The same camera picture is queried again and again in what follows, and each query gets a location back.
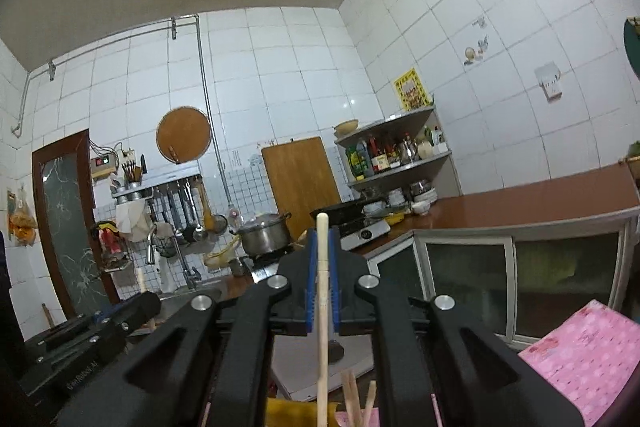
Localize steel pot with lid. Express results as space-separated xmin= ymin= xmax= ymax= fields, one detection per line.
xmin=230 ymin=213 xmax=292 ymax=256

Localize white dish soap bottle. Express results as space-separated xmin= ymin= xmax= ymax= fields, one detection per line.
xmin=155 ymin=252 xmax=177 ymax=294

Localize wall stickers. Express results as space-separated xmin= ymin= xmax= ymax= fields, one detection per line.
xmin=464 ymin=16 xmax=490 ymax=66

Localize pink printed cloth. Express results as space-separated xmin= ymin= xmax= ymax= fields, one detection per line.
xmin=334 ymin=299 xmax=640 ymax=427

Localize yellow wall poster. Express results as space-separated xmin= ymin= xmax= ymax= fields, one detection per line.
xmin=393 ymin=68 xmax=431 ymax=112

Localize kitchen counter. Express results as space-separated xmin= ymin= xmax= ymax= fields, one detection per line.
xmin=150 ymin=164 xmax=640 ymax=343

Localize black wok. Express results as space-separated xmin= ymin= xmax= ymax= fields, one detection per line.
xmin=309 ymin=198 xmax=388 ymax=225

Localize red and yellow bag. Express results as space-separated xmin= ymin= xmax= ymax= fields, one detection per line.
xmin=91 ymin=221 xmax=132 ymax=273

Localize white wall socket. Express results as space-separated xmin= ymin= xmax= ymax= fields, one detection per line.
xmin=534 ymin=62 xmax=563 ymax=104

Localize steel gas stove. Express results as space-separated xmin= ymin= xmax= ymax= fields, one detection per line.
xmin=250 ymin=219 xmax=391 ymax=283

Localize wooden chopstick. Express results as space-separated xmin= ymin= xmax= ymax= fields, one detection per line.
xmin=349 ymin=369 xmax=365 ymax=427
xmin=341 ymin=371 xmax=357 ymax=427
xmin=137 ymin=268 xmax=156 ymax=334
xmin=316 ymin=213 xmax=332 ymax=427
xmin=361 ymin=380 xmax=377 ymax=427

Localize rectangular wooden cutting board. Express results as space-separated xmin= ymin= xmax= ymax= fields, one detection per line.
xmin=261 ymin=137 xmax=342 ymax=240

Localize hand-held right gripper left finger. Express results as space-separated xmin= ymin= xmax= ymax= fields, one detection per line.
xmin=57 ymin=228 xmax=318 ymax=427

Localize cutting board with greens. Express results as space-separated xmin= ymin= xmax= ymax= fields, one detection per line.
xmin=620 ymin=142 xmax=640 ymax=180

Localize knife holder with knives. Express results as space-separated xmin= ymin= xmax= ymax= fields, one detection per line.
xmin=121 ymin=154 xmax=147 ymax=185

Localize narrow glass cabinet door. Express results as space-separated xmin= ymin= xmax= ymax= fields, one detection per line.
xmin=367 ymin=242 xmax=426 ymax=303

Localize dark glass door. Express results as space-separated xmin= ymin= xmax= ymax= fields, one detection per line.
xmin=32 ymin=129 xmax=121 ymax=323

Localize metal wall pipe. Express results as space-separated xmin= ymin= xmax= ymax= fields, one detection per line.
xmin=11 ymin=13 xmax=236 ymax=212

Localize stack of white bowls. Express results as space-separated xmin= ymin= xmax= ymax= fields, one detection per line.
xmin=362 ymin=179 xmax=438 ymax=215

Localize row of hanging utensils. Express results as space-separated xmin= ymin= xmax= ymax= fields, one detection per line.
xmin=150 ymin=179 xmax=228 ymax=243

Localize steel pull-out sprayer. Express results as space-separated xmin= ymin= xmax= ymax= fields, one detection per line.
xmin=145 ymin=224 xmax=173 ymax=265

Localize row of condiment bottles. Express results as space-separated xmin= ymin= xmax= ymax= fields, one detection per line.
xmin=345 ymin=127 xmax=448 ymax=180

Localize green round board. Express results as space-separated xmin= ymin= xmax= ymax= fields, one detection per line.
xmin=622 ymin=16 xmax=640 ymax=80

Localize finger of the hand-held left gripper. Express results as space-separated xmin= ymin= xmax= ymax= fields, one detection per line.
xmin=92 ymin=291 xmax=162 ymax=338

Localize steel utensil rack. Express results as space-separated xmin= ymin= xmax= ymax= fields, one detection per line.
xmin=111 ymin=162 xmax=203 ymax=200

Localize steel faucet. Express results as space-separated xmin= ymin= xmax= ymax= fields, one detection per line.
xmin=182 ymin=252 xmax=202 ymax=290

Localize round wooden board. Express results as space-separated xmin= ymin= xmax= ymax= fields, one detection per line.
xmin=156 ymin=106 xmax=212 ymax=164

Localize white hanging cloth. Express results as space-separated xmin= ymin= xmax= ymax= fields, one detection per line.
xmin=116 ymin=202 xmax=153 ymax=242

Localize white cabinet door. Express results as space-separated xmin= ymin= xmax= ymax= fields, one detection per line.
xmin=272 ymin=322 xmax=376 ymax=400

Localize grey corner shelf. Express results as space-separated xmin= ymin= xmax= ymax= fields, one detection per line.
xmin=334 ymin=106 xmax=453 ymax=202

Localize orange hanging bag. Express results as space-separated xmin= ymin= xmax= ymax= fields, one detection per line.
xmin=7 ymin=189 xmax=38 ymax=245

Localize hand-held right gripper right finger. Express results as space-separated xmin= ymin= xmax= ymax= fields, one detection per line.
xmin=327 ymin=227 xmax=585 ymax=427

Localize beige electrical switch box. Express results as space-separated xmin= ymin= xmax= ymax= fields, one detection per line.
xmin=90 ymin=149 xmax=138 ymax=180

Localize yellow utensil holder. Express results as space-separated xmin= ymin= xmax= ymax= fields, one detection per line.
xmin=265 ymin=397 xmax=346 ymax=427

